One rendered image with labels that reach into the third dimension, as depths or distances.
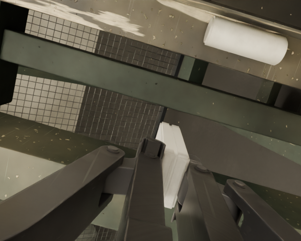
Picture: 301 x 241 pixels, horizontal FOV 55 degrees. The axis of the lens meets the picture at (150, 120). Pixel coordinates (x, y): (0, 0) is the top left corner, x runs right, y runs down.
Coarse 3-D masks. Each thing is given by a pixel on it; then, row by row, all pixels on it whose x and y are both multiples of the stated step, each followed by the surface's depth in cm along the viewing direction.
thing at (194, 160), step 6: (192, 156) 18; (192, 162) 17; (198, 162) 17; (186, 174) 15; (186, 180) 14; (180, 186) 15; (186, 186) 14; (222, 186) 14; (180, 192) 15; (186, 192) 14; (222, 192) 14; (180, 198) 14; (228, 198) 13; (228, 204) 13; (234, 204) 13; (234, 210) 13; (240, 210) 13; (234, 216) 13; (240, 216) 14
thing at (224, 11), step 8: (176, 0) 30; (184, 0) 29; (192, 0) 28; (200, 0) 27; (200, 8) 31; (208, 8) 29; (216, 8) 28; (224, 8) 27; (232, 16) 30; (240, 16) 29; (248, 16) 28; (256, 24) 30; (264, 24) 29; (272, 24) 28; (280, 24) 27; (280, 32) 31; (288, 32) 30; (296, 32) 29
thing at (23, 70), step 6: (24, 66) 94; (18, 72) 96; (24, 72) 96; (30, 72) 97; (36, 72) 98; (42, 72) 99; (48, 78) 103; (54, 78) 104; (60, 78) 105; (66, 78) 106; (84, 84) 112
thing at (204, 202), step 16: (192, 176) 13; (208, 176) 14; (192, 192) 12; (208, 192) 12; (176, 208) 14; (192, 208) 12; (208, 208) 10; (224, 208) 11; (192, 224) 11; (208, 224) 9; (224, 224) 10; (192, 240) 10; (208, 240) 9; (224, 240) 9; (240, 240) 9
